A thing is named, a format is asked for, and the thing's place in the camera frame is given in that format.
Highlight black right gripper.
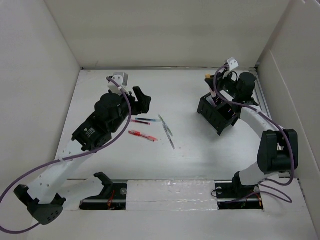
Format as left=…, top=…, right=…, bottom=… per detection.
left=204, top=69, right=241, bottom=99

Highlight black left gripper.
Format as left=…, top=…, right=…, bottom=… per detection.
left=109, top=86, right=150, bottom=133

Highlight orange highlighter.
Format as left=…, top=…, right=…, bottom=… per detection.
left=204, top=73, right=217, bottom=98

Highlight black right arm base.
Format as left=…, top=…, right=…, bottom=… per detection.
left=211, top=180, right=264, bottom=210

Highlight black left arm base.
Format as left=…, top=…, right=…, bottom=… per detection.
left=79, top=172, right=128, bottom=211

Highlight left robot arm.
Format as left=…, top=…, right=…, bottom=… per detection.
left=14, top=86, right=152, bottom=225

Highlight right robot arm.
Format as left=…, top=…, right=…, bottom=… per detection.
left=198, top=70, right=299, bottom=197

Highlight black desk organizer box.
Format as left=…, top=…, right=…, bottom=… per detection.
left=197, top=93, right=240, bottom=136

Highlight blue ink refill pen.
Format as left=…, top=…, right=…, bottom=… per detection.
left=135, top=117, right=161, bottom=123

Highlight pink ink refill pen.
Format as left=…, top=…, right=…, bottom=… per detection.
left=130, top=119, right=151, bottom=125

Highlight red gel pen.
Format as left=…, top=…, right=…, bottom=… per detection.
left=128, top=130, right=158, bottom=142

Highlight aluminium side rail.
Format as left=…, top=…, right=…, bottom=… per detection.
left=249, top=68, right=295, bottom=181

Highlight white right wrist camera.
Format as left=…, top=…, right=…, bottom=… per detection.
left=223, top=57, right=239, bottom=76

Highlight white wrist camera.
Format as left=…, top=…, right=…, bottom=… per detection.
left=108, top=72, right=129, bottom=95
left=223, top=57, right=239, bottom=76

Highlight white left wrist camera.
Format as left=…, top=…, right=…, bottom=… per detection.
left=108, top=72, right=129, bottom=95

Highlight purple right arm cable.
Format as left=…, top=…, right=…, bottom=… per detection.
left=213, top=64, right=297, bottom=205

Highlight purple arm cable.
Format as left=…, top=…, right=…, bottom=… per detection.
left=213, top=64, right=297, bottom=205
left=0, top=76, right=133, bottom=233

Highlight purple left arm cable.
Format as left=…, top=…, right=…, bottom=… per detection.
left=0, top=76, right=133, bottom=233

